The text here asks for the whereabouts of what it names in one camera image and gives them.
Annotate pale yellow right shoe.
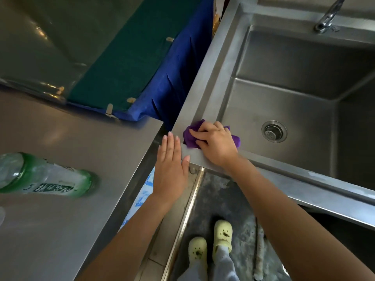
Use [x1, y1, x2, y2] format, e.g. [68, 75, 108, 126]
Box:
[212, 220, 234, 261]

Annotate person's right hand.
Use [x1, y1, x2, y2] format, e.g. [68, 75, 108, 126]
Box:
[189, 121, 239, 170]

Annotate person's right forearm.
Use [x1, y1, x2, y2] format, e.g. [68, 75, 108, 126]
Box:
[227, 156, 375, 281]

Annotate green plastic bottle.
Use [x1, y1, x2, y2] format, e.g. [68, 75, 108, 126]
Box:
[0, 152, 100, 199]

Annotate stainless steel table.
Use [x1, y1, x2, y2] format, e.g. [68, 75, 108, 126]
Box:
[0, 84, 164, 281]

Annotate grey trousers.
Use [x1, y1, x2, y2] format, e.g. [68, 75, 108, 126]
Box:
[177, 245, 241, 281]

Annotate chrome gooseneck faucet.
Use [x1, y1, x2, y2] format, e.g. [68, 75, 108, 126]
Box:
[313, 0, 348, 34]

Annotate person's left forearm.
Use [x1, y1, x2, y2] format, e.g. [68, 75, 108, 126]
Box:
[75, 193, 176, 281]

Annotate purple cleaning cloth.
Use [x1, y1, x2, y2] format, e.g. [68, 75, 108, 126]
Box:
[183, 119, 241, 149]

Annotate pale yellow shoe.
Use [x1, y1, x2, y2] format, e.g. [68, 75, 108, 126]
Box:
[187, 237, 208, 271]
[212, 220, 234, 261]

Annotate stainless steel sink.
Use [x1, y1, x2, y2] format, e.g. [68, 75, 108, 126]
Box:
[171, 0, 375, 231]

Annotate green table cloth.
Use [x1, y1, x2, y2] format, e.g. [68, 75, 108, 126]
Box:
[0, 0, 205, 112]

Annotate pale yellow left shoe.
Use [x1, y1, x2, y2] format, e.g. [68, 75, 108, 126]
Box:
[187, 237, 208, 271]

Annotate metal drain strainer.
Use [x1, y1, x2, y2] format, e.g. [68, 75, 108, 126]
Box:
[261, 120, 288, 144]

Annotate person's left hand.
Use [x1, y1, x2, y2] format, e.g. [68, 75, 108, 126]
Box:
[152, 131, 191, 204]

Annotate blue white printed sheet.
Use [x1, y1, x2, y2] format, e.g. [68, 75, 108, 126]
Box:
[118, 166, 156, 231]

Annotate steel crossbar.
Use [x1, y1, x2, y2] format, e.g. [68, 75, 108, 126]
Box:
[160, 167, 205, 281]

